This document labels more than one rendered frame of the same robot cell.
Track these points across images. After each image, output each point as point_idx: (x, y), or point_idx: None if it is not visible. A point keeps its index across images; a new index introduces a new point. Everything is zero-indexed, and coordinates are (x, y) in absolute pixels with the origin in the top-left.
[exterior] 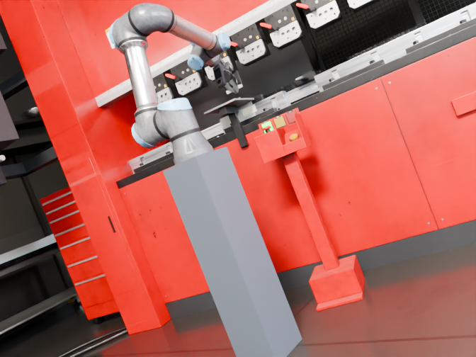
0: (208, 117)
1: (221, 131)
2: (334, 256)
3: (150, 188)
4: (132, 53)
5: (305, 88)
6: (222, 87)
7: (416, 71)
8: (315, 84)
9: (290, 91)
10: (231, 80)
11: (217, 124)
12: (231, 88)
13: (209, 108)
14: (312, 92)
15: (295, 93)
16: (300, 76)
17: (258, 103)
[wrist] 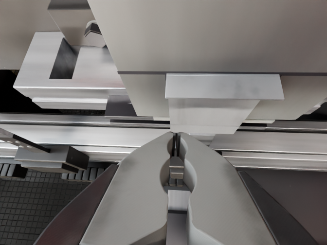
0: (325, 208)
1: (310, 137)
2: None
3: None
4: None
5: (71, 140)
6: (289, 214)
7: None
8: (48, 138)
9: (104, 151)
10: (103, 235)
11: (317, 158)
12: (186, 157)
13: (319, 226)
14: (63, 127)
15: (95, 139)
16: (50, 165)
17: (122, 83)
